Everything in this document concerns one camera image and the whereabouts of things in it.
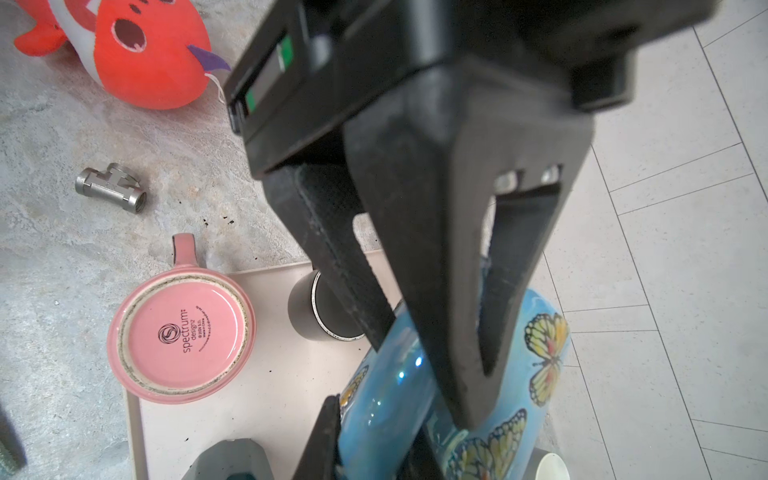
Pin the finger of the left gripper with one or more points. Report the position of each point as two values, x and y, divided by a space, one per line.
464 169
317 204

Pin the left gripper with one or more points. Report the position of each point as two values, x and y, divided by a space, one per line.
311 65

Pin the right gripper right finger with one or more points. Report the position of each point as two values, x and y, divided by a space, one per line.
423 464

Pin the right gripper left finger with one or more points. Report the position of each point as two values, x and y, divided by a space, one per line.
319 458

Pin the blue butterfly mug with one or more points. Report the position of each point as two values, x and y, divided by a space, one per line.
394 393

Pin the dark green mug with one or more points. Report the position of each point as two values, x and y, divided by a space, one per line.
230 460

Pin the black mug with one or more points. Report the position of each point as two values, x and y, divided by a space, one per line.
316 313

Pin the grey mug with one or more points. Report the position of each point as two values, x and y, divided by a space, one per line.
545 465

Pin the pink mug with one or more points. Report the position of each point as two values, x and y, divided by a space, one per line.
182 335

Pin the beige tray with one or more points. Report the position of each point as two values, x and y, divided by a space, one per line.
274 400

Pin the red shark toy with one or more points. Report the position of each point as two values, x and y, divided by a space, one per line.
155 55

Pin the metal pipe fitting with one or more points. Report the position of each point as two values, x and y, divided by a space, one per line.
117 184

